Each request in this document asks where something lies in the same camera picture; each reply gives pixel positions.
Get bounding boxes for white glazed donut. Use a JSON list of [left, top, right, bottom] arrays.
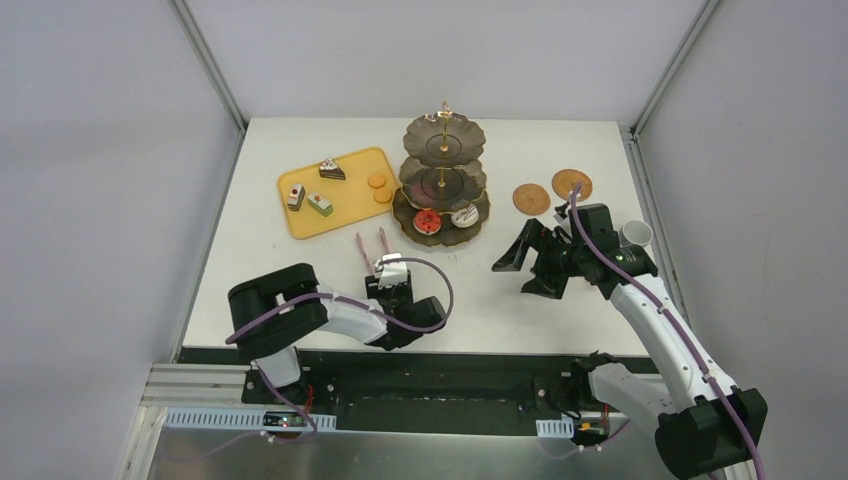
[[450, 204, 480, 229]]

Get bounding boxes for green layered cake piece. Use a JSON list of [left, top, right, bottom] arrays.
[[306, 192, 334, 217]]

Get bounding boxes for woven round coaster right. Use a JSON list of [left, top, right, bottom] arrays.
[[551, 169, 593, 201]]

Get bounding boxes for right aluminium frame post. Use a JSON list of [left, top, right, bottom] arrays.
[[629, 0, 725, 141]]

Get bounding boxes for left aluminium frame post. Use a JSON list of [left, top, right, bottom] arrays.
[[167, 0, 249, 137]]

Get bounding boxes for woven round coaster left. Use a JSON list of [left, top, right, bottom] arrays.
[[512, 183, 551, 216]]

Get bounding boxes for pink frosted donut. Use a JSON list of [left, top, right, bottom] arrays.
[[411, 184, 458, 209]]

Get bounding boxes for woven round coaster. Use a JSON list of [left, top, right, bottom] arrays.
[[551, 169, 593, 201], [512, 183, 551, 216]]

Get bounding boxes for orange macaron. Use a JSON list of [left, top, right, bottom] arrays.
[[367, 172, 386, 189], [373, 187, 393, 205]]

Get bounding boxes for red strawberry tart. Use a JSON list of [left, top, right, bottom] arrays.
[[413, 209, 443, 236]]

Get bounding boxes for pink handled metal tongs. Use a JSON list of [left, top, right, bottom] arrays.
[[354, 227, 392, 276]]

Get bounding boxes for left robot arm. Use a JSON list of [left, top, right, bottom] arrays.
[[225, 253, 455, 405]]

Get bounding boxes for three tier dark cake stand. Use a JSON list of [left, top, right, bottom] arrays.
[[391, 101, 491, 247]]

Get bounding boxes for aluminium frame post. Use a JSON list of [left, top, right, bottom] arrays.
[[629, 0, 725, 141], [167, 0, 249, 137]]

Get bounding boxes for chocolate cake slice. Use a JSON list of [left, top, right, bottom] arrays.
[[318, 158, 346, 181]]

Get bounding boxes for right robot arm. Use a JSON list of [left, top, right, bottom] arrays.
[[491, 203, 768, 479]]

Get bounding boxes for blue ceramic cup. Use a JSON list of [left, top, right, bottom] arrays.
[[619, 220, 654, 247]]

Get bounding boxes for yellow serving tray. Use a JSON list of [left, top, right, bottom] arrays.
[[277, 147, 399, 240]]

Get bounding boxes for black mounting base plate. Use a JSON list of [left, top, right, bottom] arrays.
[[241, 349, 677, 439]]

